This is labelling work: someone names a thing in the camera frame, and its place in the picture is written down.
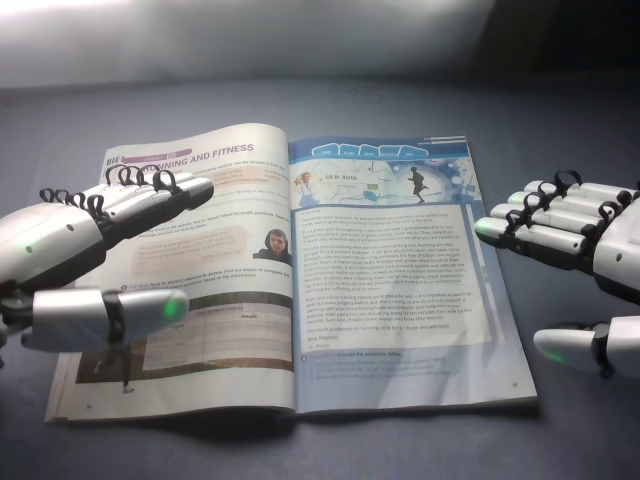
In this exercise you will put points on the grey table cloth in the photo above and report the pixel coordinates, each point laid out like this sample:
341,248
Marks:
320,450

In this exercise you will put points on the open textbook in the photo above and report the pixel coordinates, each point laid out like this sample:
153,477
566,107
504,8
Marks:
380,280

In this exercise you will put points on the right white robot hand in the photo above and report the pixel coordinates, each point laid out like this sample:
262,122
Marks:
617,250

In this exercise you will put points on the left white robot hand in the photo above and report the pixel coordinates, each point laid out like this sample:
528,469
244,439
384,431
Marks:
55,232

